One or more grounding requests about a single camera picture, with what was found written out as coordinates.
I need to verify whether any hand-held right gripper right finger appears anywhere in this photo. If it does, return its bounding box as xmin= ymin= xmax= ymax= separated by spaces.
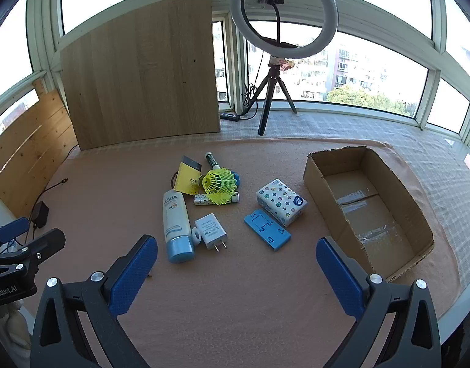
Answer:
xmin=315 ymin=236 xmax=442 ymax=368

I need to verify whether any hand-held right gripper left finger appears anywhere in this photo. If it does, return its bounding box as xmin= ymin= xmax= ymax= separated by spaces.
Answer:
xmin=30 ymin=234 xmax=159 ymax=368

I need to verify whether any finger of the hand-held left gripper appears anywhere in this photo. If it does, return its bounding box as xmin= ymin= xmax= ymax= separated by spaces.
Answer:
xmin=7 ymin=228 xmax=66 ymax=274
xmin=0 ymin=217 xmax=31 ymax=244

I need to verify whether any brown cardboard box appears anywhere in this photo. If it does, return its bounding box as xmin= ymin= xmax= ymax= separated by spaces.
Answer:
xmin=303 ymin=146 xmax=435 ymax=283

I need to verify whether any white sunscreen tube blue cap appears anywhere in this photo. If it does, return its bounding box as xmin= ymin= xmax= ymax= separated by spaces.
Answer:
xmin=162 ymin=189 xmax=196 ymax=264

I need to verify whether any blue phone stand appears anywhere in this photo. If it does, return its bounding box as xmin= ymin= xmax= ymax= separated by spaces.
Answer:
xmin=244 ymin=209 xmax=291 ymax=252

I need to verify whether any white plug adapter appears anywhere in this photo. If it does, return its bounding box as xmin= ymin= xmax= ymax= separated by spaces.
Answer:
xmin=195 ymin=213 xmax=228 ymax=254

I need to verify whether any patterned white tissue pack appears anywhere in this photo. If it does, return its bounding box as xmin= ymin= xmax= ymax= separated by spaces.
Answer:
xmin=256 ymin=178 xmax=308 ymax=228

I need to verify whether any yellow ruler card pack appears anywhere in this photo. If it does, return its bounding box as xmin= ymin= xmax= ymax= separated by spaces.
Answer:
xmin=174 ymin=155 xmax=202 ymax=195

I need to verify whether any yellow plastic shuttlecock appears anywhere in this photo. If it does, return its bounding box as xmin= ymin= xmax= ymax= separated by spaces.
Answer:
xmin=199 ymin=168 xmax=236 ymax=205

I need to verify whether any small black box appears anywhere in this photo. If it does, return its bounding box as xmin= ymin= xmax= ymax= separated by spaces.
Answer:
xmin=31 ymin=201 xmax=50 ymax=228

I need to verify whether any wooden plank panel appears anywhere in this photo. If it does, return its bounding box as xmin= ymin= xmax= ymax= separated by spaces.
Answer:
xmin=0 ymin=78 xmax=79 ymax=217

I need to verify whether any grey checked cloth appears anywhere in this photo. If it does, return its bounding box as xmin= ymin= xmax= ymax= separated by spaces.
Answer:
xmin=220 ymin=111 xmax=470 ymax=315

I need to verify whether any large light wooden board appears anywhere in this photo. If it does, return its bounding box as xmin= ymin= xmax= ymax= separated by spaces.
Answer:
xmin=60 ymin=0 xmax=221 ymax=150

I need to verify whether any pink paper tag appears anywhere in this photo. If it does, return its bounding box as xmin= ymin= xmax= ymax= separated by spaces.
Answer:
xmin=271 ymin=57 xmax=297 ymax=72

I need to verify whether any black cable with gold plug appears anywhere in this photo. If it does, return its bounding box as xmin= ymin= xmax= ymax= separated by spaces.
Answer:
xmin=44 ymin=178 xmax=69 ymax=204

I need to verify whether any black ring light cable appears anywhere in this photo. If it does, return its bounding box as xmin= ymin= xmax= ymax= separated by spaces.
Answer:
xmin=241 ymin=82 xmax=259 ymax=119

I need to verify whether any white window frame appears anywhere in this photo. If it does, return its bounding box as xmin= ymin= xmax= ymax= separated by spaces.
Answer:
xmin=0 ymin=0 xmax=470 ymax=146

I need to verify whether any white ring light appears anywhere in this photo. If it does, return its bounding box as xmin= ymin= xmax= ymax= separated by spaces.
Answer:
xmin=230 ymin=0 xmax=338 ymax=62

